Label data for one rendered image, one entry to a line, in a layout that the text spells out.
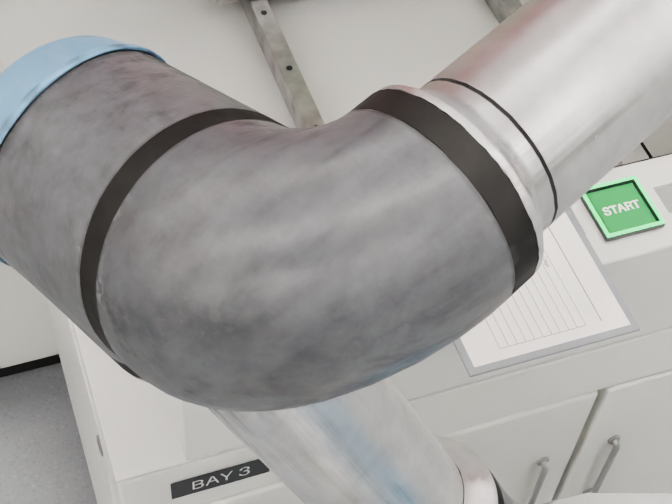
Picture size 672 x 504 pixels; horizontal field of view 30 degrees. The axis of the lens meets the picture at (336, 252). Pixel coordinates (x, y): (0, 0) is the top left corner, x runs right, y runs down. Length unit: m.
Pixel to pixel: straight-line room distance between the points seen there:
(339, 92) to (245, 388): 0.90
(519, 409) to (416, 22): 0.46
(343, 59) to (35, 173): 0.89
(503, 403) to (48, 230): 0.75
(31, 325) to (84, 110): 1.44
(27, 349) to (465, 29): 0.91
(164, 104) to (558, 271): 0.59
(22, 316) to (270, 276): 1.50
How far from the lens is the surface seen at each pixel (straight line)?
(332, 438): 0.66
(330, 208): 0.44
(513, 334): 1.00
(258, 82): 1.35
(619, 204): 1.10
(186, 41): 1.39
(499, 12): 1.44
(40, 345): 2.00
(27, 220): 0.52
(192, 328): 0.45
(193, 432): 1.04
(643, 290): 1.13
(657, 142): 1.33
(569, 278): 1.04
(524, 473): 1.36
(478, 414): 1.20
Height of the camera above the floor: 1.77
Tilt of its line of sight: 52 degrees down
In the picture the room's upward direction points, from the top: 6 degrees clockwise
